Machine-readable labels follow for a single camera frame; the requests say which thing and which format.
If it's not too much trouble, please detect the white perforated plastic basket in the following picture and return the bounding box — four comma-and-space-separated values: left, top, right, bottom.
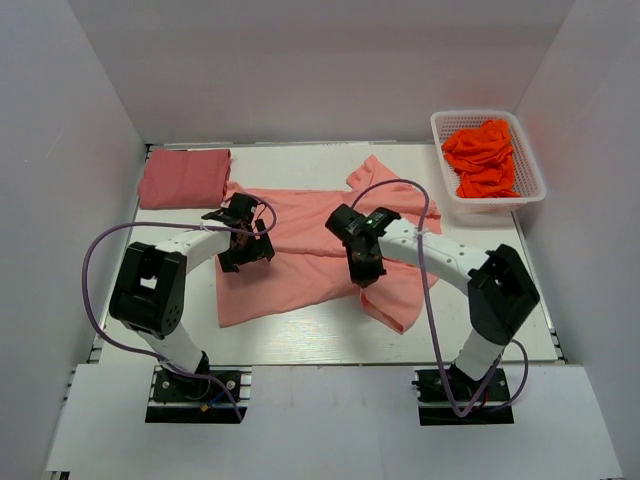
431, 110, 546, 215

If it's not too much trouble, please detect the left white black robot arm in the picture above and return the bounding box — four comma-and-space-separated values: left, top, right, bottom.
109, 220, 275, 399

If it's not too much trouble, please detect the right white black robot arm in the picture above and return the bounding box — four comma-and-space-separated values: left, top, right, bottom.
332, 210, 540, 399

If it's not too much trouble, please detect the salmon pink t shirt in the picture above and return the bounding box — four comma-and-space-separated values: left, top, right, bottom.
216, 156, 441, 333

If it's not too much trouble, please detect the folded dusty red t shirt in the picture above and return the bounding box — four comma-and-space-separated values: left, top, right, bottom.
137, 149, 231, 210

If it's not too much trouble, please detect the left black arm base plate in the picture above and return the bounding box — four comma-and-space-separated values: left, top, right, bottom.
145, 367, 252, 425

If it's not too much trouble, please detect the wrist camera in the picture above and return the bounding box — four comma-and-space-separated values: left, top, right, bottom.
201, 193, 260, 230
325, 204, 401, 246

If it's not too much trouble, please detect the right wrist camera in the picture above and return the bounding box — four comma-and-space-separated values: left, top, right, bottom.
325, 204, 401, 246

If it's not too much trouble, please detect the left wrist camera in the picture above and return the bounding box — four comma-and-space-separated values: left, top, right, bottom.
201, 193, 260, 230

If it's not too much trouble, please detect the crumpled orange t shirt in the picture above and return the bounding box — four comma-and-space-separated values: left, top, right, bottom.
441, 119, 519, 199

